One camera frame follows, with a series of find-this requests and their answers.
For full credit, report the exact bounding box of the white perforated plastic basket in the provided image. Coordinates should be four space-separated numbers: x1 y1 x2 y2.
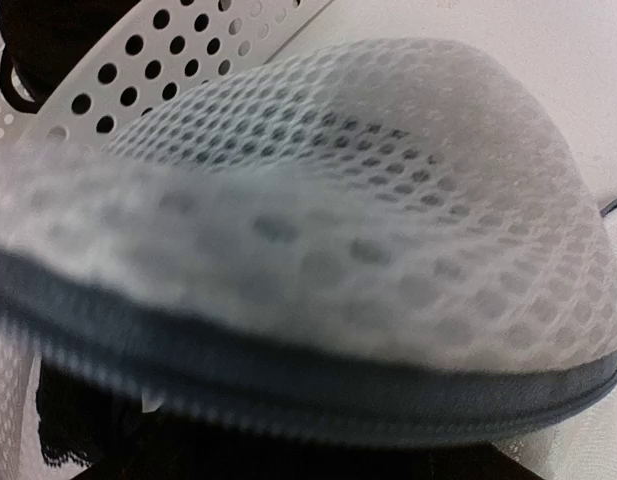
0 1 327 150

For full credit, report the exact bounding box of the white mesh laundry bag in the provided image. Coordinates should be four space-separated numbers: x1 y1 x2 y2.
0 37 617 480

